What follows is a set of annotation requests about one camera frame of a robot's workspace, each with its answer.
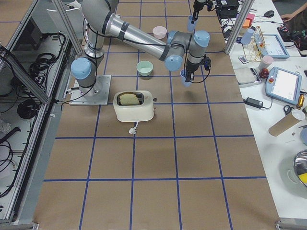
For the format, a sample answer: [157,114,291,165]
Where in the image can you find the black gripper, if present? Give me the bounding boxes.
[185,10,211,82]

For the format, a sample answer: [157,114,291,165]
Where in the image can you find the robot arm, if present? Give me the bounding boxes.
[81,0,211,82]
[191,0,213,24]

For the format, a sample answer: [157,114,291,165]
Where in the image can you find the pink bowl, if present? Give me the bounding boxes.
[152,26,167,39]

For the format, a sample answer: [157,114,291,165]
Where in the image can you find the mint green bowl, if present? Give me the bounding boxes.
[136,61,154,76]

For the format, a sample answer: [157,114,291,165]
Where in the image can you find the light blue cup on rack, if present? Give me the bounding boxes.
[240,29,254,45]

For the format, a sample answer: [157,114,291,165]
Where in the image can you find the black electronics box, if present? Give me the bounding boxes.
[215,0,239,19]

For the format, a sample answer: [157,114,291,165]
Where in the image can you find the grey kitchen scale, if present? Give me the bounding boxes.
[234,68,261,88]

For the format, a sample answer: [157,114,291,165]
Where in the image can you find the orange sticky notes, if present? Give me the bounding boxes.
[242,13,255,29]

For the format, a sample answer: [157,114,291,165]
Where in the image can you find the red apple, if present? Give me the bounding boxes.
[259,69,269,79]

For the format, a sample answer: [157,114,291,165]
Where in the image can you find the pink cup on table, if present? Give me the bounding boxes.
[258,55,274,70]

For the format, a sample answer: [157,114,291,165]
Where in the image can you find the cream white toaster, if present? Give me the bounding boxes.
[113,90,154,122]

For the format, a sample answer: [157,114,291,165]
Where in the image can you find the far teach pendant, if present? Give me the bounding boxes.
[254,34,290,59]

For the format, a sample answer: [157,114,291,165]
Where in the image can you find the teach pendant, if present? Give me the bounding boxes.
[265,67,302,105]
[254,34,290,59]

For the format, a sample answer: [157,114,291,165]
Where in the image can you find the bread slice in toaster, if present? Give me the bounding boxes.
[119,93,140,105]

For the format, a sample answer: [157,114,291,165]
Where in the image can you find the black power adapter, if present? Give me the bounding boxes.
[243,97,263,109]

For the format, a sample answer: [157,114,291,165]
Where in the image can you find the black computer mouse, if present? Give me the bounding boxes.
[263,10,274,18]

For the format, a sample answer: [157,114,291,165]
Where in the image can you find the near teach pendant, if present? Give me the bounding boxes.
[265,67,302,105]

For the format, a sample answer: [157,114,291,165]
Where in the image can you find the person hand at desk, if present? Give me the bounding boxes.
[280,13,295,22]

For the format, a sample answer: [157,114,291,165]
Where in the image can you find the black scissors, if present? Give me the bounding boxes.
[283,105,295,115]

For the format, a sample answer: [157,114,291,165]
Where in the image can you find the cardboard tube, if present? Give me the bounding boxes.
[268,109,306,137]

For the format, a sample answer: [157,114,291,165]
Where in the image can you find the brass cylinder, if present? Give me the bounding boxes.
[296,94,305,109]

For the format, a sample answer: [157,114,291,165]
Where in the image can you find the steel mixing bowl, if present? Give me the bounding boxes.
[293,149,307,187]

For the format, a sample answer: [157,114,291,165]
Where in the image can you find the gold wire rack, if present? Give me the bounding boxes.
[243,25,266,62]

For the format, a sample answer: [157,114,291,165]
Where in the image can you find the aluminium frame post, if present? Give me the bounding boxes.
[224,0,254,55]

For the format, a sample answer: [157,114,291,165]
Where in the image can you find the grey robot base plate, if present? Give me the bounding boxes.
[69,75,112,106]

